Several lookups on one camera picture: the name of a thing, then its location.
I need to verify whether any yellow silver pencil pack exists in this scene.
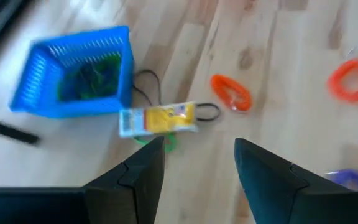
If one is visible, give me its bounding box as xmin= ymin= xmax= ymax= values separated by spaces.
xmin=118 ymin=101 xmax=198 ymax=138

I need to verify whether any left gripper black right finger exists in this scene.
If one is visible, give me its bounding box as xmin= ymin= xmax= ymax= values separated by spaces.
xmin=234 ymin=138 xmax=351 ymax=224

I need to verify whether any purple coil wrist keychain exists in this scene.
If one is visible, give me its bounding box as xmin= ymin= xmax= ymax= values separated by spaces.
xmin=323 ymin=169 xmax=358 ymax=191

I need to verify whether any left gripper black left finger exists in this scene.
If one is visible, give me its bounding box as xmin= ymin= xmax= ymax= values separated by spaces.
xmin=84 ymin=136 xmax=166 ymax=224

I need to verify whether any green rubber band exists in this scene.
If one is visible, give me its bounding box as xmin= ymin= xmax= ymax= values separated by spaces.
xmin=57 ymin=62 xmax=99 ymax=102
xmin=132 ymin=132 xmax=178 ymax=154
xmin=85 ymin=54 xmax=122 ymax=97

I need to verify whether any dark rubber band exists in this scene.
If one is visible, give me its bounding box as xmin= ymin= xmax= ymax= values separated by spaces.
xmin=195 ymin=102 xmax=221 ymax=123
xmin=131 ymin=68 xmax=163 ymax=108

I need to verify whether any blue plastic basket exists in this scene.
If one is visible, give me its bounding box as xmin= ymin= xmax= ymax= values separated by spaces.
xmin=9 ymin=25 xmax=135 ymax=119

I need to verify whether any orange coil wrist keychain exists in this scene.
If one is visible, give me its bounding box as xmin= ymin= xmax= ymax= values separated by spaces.
xmin=326 ymin=39 xmax=358 ymax=103
xmin=209 ymin=73 xmax=254 ymax=113

